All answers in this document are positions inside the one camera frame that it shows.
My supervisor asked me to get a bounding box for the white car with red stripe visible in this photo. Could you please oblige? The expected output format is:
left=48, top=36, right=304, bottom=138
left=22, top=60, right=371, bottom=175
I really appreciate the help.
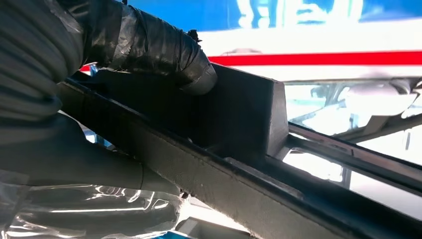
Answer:
left=79, top=0, right=422, bottom=83

